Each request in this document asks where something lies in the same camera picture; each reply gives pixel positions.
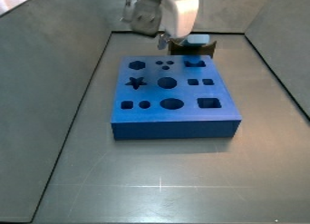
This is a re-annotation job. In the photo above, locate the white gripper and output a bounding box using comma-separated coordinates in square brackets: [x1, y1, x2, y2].
[157, 0, 198, 50]

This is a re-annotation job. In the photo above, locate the light blue square-circle peg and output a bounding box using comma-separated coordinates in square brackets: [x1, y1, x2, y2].
[182, 34, 209, 46]

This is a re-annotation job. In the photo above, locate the black curved fixture stand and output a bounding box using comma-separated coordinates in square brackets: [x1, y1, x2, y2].
[168, 41, 216, 57]

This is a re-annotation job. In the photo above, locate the blue foam shape-sorter block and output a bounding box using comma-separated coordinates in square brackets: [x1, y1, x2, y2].
[109, 55, 241, 140]

